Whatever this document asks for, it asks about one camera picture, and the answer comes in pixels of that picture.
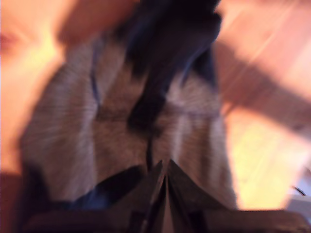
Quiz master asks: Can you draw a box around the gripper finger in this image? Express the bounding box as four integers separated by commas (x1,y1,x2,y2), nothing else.
167,158,227,233
106,159,166,233

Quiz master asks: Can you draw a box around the grey underwear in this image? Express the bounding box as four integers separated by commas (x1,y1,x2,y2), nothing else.
21,0,239,212

